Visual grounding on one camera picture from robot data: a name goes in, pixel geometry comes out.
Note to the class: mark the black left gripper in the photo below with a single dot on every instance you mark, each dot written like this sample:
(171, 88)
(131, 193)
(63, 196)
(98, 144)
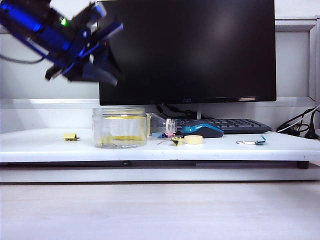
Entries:
(72, 52)

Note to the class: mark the yellow binder clip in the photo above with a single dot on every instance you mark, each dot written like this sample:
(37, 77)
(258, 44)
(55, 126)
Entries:
(178, 142)
(70, 136)
(106, 140)

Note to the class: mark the clear plastic jar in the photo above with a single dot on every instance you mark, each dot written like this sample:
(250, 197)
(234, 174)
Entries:
(100, 117)

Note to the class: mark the clear bottle with yellow label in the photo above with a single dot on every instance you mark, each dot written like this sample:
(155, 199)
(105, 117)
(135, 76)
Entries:
(160, 123)

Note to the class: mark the black computer monitor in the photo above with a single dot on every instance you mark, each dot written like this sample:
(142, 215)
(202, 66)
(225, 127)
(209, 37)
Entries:
(187, 50)

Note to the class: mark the pink binder clip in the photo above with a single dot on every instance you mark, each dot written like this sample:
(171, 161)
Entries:
(171, 134)

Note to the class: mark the white raised desk board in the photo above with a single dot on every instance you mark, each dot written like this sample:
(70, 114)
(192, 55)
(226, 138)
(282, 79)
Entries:
(150, 152)

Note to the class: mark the blue and black mouse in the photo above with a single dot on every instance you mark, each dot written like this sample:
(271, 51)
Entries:
(207, 131)

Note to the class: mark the black computer keyboard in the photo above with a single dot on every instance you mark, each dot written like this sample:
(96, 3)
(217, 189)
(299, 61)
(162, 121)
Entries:
(245, 125)

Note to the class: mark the teal binder clip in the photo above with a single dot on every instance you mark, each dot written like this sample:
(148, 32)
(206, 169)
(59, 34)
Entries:
(261, 142)

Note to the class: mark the black power plug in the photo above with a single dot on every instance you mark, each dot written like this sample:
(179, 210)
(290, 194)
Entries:
(312, 135)

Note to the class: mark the black board foot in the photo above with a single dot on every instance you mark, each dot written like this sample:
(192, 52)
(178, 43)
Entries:
(303, 165)

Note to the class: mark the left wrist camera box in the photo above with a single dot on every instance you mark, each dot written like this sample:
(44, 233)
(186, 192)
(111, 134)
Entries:
(86, 15)

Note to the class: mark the silver monitor stand post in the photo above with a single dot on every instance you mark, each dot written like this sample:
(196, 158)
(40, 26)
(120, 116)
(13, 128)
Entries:
(199, 111)

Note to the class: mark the aluminium partition frame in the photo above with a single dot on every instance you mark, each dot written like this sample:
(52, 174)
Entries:
(292, 25)

